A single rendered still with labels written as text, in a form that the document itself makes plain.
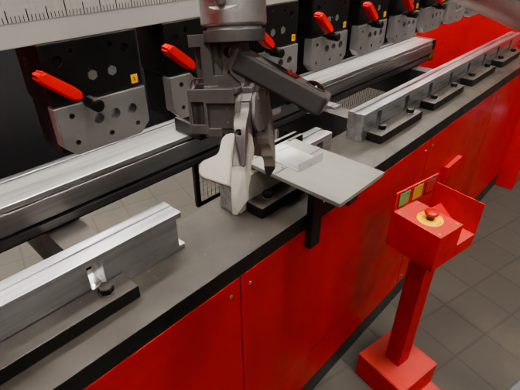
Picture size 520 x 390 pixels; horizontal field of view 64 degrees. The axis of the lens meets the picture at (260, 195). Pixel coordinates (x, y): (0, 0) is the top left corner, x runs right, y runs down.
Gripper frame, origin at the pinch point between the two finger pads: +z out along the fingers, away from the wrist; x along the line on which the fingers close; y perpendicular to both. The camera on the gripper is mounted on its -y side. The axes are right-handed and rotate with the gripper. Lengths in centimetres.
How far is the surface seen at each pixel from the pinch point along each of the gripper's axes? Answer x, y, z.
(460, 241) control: -71, -38, 38
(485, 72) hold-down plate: -173, -60, -1
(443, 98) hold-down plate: -131, -37, 5
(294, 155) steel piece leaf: -48.6, 5.3, 7.6
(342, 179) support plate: -40.5, -7.0, 10.8
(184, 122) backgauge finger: -55, 37, 1
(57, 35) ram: -1.8, 27.7, -20.7
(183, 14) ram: -20.3, 17.7, -23.5
